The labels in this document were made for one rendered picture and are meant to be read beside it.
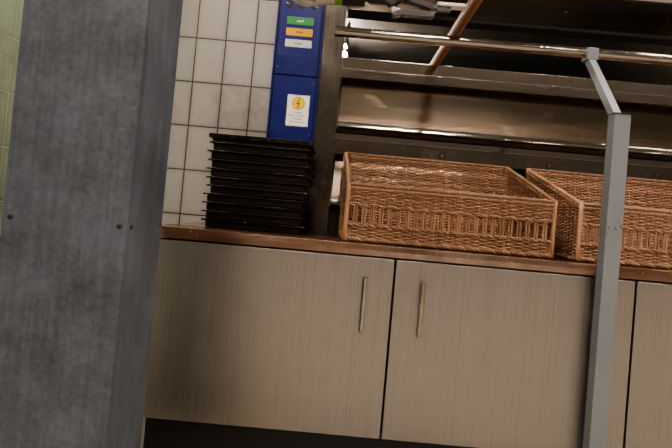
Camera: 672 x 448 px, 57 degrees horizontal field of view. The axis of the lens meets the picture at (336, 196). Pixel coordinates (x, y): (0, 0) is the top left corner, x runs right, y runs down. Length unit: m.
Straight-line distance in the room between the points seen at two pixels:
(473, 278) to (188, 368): 0.75
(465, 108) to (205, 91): 0.89
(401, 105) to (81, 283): 1.38
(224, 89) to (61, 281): 1.24
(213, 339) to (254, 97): 0.89
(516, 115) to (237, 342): 1.21
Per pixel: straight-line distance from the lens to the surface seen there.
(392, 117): 2.13
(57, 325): 1.09
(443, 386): 1.65
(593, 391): 1.68
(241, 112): 2.16
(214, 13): 2.26
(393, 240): 1.62
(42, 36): 1.12
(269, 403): 1.65
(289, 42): 2.16
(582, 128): 2.28
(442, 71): 2.19
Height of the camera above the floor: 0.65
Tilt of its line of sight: 1 degrees up
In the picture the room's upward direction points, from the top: 5 degrees clockwise
